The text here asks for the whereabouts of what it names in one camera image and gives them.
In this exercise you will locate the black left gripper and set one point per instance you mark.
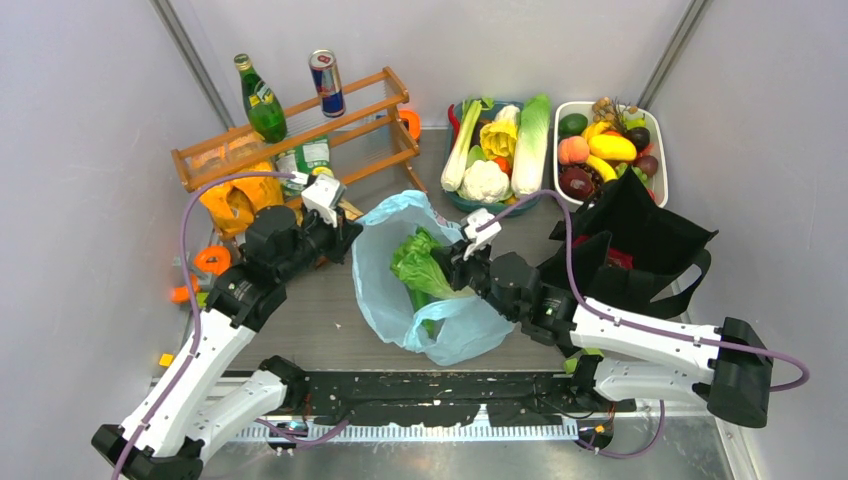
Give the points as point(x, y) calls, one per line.
point(343, 236)

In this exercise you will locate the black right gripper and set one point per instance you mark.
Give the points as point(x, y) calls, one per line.
point(458, 266)

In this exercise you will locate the light blue plastic bag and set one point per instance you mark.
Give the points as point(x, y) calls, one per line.
point(446, 331)

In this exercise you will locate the green lettuce leaf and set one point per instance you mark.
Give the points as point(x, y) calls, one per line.
point(413, 264)

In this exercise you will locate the black tote bag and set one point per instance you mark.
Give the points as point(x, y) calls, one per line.
point(631, 254)

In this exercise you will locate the red chili pepper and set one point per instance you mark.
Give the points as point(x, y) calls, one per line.
point(453, 120)

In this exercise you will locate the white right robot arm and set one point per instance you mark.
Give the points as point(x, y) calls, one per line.
point(723, 367)

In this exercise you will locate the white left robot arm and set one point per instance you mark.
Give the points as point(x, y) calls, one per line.
point(172, 434)

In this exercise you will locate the orange toy arch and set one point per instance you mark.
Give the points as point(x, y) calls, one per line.
point(214, 260)

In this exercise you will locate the orange snack bag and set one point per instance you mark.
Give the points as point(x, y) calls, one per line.
point(234, 204)

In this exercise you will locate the green white snack bag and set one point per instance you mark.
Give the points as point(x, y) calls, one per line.
point(310, 158)

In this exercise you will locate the white cauliflower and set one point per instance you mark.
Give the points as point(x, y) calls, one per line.
point(485, 182)

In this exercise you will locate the napa cabbage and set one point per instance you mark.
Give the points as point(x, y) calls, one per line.
point(531, 147)

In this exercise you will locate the teal vegetable basket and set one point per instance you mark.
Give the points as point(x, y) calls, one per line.
point(495, 208)

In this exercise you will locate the green glass bottle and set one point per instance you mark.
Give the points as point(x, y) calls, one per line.
point(262, 107)

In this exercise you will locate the wooden shelf rack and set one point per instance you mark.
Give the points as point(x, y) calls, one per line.
point(369, 138)

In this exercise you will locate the yellow lettuce head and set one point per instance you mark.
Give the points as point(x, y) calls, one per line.
point(498, 138)

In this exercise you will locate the peach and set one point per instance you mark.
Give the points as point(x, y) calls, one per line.
point(573, 150)

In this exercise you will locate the yellow banana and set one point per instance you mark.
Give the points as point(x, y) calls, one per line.
point(604, 169)

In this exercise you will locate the green grapes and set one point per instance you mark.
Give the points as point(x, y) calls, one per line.
point(622, 168)

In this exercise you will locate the yellow toy block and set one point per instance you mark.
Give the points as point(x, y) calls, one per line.
point(166, 360)

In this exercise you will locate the white fruit basket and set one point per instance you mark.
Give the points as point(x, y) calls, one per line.
point(606, 116)

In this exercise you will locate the yellow mango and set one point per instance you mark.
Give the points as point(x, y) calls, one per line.
point(611, 147)

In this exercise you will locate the green avocado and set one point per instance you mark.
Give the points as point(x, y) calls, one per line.
point(572, 125)

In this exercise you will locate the blue red drink can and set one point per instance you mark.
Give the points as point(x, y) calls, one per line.
point(326, 79)

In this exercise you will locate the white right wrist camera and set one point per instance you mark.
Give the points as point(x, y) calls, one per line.
point(479, 228)

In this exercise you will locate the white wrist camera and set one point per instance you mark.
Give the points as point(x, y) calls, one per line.
point(479, 228)
point(321, 197)

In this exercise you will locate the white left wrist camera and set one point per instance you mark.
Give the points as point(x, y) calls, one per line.
point(321, 197)

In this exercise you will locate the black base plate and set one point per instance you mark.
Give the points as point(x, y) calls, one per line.
point(446, 398)

